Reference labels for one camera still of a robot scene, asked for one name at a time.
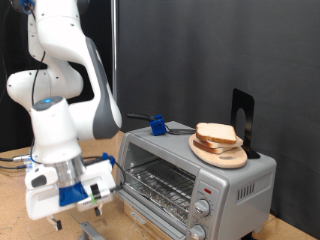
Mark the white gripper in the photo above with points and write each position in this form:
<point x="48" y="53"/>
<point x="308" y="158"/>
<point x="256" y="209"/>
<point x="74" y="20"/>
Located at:
<point x="41" y="200"/>

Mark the black spatula with blue block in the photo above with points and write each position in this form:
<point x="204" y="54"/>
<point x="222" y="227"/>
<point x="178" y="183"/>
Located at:
<point x="157" y="126"/>

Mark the white bread slice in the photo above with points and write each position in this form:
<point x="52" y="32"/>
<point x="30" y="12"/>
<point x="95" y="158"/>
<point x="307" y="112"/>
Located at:
<point x="216" y="131"/>

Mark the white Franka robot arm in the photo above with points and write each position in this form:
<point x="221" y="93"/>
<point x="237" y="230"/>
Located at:
<point x="53" y="130"/>

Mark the wooden block under oven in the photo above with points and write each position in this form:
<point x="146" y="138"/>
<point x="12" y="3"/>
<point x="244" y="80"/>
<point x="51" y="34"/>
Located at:
<point x="133" y="213"/>

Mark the silver oven knob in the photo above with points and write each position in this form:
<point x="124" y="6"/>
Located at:
<point x="197" y="232"/>
<point x="202" y="208"/>

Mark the silver toaster oven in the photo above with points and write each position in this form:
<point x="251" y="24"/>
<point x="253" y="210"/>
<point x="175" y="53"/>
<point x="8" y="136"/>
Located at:
<point x="180" y="146"/>

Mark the round wooden cutting board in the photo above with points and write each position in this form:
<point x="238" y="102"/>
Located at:
<point x="226" y="161"/>

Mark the metal pole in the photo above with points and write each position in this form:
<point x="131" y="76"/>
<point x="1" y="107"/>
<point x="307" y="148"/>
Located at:
<point x="114" y="50"/>

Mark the black backdrop cloth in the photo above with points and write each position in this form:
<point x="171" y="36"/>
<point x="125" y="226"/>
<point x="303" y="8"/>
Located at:
<point x="100" y="20"/>

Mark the black metal bookend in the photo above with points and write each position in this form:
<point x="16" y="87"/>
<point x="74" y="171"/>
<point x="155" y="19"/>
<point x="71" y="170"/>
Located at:
<point x="243" y="98"/>

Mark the dark grey backdrop curtain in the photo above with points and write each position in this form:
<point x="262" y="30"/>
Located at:
<point x="216" y="50"/>

